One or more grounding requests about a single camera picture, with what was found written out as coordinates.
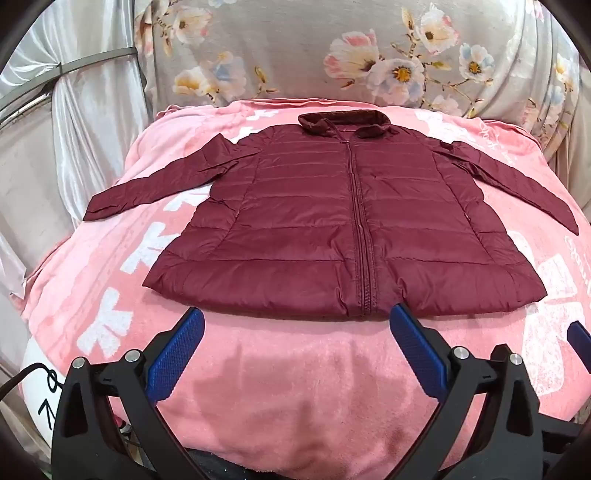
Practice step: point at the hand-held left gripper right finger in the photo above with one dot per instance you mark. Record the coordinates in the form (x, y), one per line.
(418, 351)

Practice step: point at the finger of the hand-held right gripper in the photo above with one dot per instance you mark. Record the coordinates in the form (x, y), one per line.
(581, 339)

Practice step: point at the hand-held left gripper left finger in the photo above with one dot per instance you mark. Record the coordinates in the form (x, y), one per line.
(176, 351)

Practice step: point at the maroon puffer jacket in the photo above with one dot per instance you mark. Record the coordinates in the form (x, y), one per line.
(300, 221)

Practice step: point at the pink printed blanket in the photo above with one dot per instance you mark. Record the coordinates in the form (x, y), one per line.
(286, 369)

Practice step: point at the white sheet with black marks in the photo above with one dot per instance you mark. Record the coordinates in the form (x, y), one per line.
(34, 392)

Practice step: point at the white satin curtain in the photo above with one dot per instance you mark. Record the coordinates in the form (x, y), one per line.
(92, 124)

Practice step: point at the grey floral bed sheet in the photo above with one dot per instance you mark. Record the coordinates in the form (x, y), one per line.
(300, 46)

